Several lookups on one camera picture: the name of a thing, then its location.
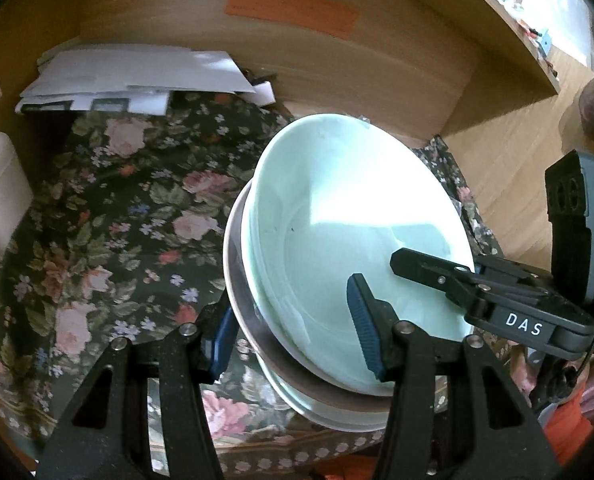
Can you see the dark brown plate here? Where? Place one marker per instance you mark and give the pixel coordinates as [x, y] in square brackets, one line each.
[234, 260]

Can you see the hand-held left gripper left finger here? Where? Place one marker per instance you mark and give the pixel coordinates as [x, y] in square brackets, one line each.
[222, 345]

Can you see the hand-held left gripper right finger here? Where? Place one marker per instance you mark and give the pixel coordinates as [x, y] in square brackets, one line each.
[364, 325]

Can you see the wooden desk hutch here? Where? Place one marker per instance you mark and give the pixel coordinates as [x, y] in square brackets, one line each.
[402, 75]

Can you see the dark floral tablecloth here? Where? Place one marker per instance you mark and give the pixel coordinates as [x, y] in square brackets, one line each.
[102, 210]

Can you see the mint green plate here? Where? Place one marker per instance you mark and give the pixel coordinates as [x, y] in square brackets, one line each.
[337, 260]

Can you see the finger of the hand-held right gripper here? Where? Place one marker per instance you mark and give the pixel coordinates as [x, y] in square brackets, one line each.
[427, 267]

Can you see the orange sticky note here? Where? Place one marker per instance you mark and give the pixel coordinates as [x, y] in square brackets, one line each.
[292, 10]

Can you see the small blue box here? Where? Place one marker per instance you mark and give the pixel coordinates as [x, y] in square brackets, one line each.
[544, 42]

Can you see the stack of white papers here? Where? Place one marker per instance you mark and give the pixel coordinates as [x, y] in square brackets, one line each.
[127, 70]

